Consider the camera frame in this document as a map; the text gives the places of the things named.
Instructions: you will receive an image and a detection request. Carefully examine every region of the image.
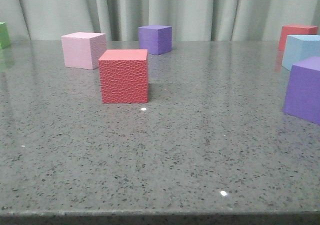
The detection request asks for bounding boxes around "light blue foam block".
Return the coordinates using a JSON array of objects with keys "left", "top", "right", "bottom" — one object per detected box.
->
[{"left": 281, "top": 34, "right": 320, "bottom": 71}]

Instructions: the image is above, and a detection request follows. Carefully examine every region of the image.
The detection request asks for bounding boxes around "red textured foam block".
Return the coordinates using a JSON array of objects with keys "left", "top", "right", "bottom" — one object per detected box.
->
[{"left": 98, "top": 49, "right": 149, "bottom": 104}]

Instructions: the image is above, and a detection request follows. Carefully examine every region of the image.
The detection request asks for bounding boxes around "purple foam block far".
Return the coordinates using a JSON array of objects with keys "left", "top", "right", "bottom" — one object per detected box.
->
[{"left": 138, "top": 25, "right": 172, "bottom": 55}]

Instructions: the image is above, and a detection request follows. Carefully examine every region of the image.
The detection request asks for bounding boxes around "purple foam block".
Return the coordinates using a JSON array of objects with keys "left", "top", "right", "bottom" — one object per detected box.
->
[
  {"left": 138, "top": 25, "right": 172, "bottom": 55},
  {"left": 283, "top": 56, "right": 320, "bottom": 124}
]

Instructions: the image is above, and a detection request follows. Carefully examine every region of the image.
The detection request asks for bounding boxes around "pink foam block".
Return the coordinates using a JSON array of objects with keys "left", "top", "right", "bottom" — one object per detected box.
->
[{"left": 61, "top": 32, "right": 107, "bottom": 70}]

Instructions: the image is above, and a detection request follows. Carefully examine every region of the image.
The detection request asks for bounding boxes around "purple foam block near right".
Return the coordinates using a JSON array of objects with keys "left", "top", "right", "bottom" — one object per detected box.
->
[{"left": 283, "top": 56, "right": 320, "bottom": 124}]

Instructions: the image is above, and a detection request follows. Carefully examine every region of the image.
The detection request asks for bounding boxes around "red foam block far right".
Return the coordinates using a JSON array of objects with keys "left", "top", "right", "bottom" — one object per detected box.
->
[{"left": 278, "top": 24, "right": 319, "bottom": 51}]

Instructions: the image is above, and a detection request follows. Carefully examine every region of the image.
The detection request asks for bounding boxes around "grey-green curtain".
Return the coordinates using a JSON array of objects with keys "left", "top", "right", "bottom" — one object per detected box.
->
[{"left": 0, "top": 0, "right": 320, "bottom": 41}]

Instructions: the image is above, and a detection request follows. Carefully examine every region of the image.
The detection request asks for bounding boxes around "green foam block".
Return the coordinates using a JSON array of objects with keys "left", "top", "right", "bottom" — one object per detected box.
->
[{"left": 0, "top": 22, "right": 11, "bottom": 50}]

